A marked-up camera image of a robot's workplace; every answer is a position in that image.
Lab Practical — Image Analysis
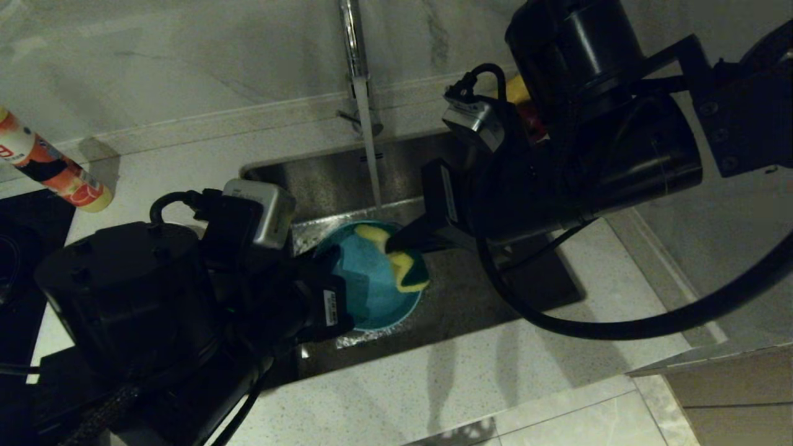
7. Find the green and yellow sponge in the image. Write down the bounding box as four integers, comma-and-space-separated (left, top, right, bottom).
354, 224, 430, 294

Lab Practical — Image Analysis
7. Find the blue plastic bowl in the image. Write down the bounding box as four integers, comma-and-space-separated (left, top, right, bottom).
315, 221, 423, 331

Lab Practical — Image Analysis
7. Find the orange detergent bottle yellow cap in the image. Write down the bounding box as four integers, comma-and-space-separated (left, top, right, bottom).
0, 107, 114, 213

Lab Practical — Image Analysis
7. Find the stainless steel sink basin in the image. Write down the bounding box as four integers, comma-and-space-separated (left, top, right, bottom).
240, 127, 586, 380

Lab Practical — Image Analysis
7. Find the chrome sink faucet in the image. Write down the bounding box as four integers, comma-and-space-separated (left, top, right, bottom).
336, 0, 385, 138

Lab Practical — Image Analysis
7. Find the dark red apple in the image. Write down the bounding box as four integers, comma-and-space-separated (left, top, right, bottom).
519, 102, 548, 144

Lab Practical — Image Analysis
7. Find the yellow pear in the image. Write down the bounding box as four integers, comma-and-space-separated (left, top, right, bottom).
505, 74, 532, 105

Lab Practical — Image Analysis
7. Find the black induction cooktop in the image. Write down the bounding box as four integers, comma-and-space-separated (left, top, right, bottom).
0, 189, 78, 378

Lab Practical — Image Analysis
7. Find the beige wooden cabinet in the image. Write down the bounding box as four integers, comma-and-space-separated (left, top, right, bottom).
623, 341, 793, 446

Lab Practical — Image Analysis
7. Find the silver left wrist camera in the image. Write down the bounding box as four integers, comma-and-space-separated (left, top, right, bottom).
222, 178, 297, 250

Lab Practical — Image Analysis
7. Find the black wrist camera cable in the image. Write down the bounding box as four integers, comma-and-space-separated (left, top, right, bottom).
149, 190, 205, 227
457, 63, 509, 107

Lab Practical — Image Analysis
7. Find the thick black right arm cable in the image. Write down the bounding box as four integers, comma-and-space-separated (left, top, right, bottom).
474, 226, 793, 341

